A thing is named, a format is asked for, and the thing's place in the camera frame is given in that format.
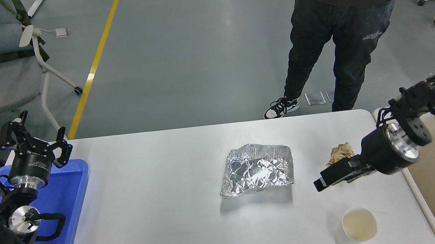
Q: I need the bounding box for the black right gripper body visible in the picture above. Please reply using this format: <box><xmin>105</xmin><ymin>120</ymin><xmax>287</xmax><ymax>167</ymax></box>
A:
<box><xmin>357</xmin><ymin>123</ymin><xmax>403</xmax><ymax>179</ymax></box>

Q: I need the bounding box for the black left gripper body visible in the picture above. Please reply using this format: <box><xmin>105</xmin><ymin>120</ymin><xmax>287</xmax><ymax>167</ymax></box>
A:
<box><xmin>4</xmin><ymin>141</ymin><xmax>58</xmax><ymax>185</ymax></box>

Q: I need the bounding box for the white slanted table leg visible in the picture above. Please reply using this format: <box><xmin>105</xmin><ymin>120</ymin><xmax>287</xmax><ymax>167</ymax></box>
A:
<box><xmin>25</xmin><ymin>0</ymin><xmax>50</xmax><ymax>18</ymax></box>

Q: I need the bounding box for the standing person with sneakers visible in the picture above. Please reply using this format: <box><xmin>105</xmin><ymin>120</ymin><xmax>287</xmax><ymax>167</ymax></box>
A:
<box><xmin>250</xmin><ymin>0</ymin><xmax>435</xmax><ymax>120</ymax></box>

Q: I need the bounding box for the green strap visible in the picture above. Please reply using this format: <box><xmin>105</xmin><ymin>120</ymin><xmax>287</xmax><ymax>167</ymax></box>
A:
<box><xmin>0</xmin><ymin>0</ymin><xmax>49</xmax><ymax>67</ymax></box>

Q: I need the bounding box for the large metal floor plate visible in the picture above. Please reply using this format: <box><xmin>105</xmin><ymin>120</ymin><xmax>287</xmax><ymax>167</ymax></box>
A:
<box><xmin>304</xmin><ymin>91</ymin><xmax>326</xmax><ymax>107</ymax></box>

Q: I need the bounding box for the silver foil tray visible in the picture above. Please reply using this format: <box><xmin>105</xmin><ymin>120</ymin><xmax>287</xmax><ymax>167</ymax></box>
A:
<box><xmin>215</xmin><ymin>139</ymin><xmax>297</xmax><ymax>199</ymax></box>

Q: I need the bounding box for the tan paper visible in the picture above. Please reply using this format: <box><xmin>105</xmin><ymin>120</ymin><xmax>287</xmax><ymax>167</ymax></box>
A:
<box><xmin>324</xmin><ymin>142</ymin><xmax>357</xmax><ymax>167</ymax></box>

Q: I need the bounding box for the white paper cup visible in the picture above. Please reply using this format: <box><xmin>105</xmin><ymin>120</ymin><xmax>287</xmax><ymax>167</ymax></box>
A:
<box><xmin>340</xmin><ymin>205</ymin><xmax>379</xmax><ymax>244</ymax></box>

